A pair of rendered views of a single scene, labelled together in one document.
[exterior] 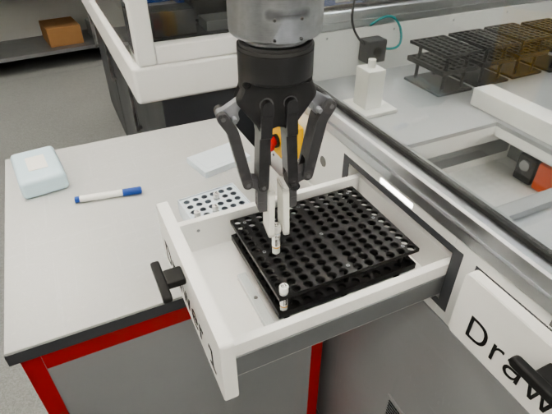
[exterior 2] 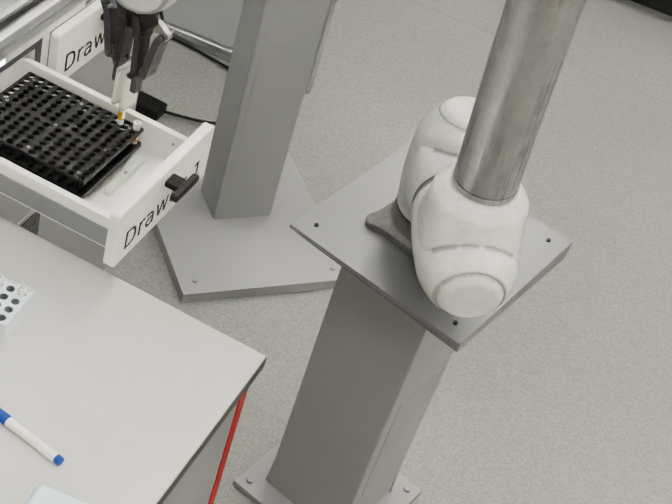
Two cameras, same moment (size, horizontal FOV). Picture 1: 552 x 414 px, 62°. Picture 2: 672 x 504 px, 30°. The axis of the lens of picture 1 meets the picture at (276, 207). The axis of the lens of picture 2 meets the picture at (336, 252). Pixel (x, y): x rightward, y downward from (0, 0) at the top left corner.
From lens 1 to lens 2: 2.09 m
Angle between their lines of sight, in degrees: 95
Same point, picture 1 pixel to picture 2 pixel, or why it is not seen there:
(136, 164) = not seen: outside the picture
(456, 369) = not seen: hidden behind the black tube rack
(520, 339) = (88, 26)
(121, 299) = (157, 317)
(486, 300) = (71, 34)
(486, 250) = (55, 14)
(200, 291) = (186, 148)
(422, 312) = not seen: hidden behind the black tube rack
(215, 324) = (202, 131)
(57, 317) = (210, 347)
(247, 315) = (139, 178)
